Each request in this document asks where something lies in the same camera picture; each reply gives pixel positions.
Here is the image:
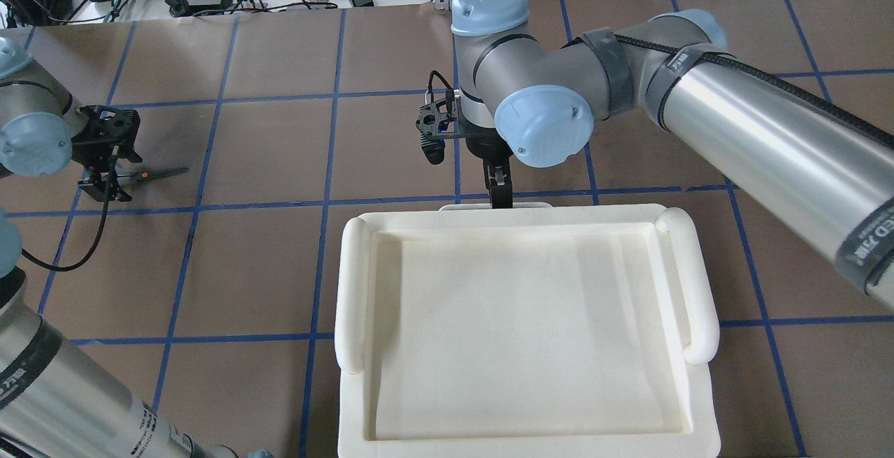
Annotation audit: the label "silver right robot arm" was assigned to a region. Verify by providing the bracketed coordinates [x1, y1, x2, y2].
[450, 0, 893, 306]

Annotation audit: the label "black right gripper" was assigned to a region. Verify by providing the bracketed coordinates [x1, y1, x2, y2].
[465, 130, 513, 209]

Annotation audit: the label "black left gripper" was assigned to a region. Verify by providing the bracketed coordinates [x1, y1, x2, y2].
[71, 105, 142, 202]

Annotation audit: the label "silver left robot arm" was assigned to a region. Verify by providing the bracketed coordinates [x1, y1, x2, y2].
[1, 38, 237, 457]

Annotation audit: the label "cream plastic tray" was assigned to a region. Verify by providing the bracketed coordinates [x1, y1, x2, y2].
[333, 204, 721, 457]

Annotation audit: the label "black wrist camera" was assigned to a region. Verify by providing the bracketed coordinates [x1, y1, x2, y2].
[416, 98, 455, 165]

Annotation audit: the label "orange grey scissors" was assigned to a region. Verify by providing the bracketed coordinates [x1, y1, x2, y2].
[116, 168, 189, 186]

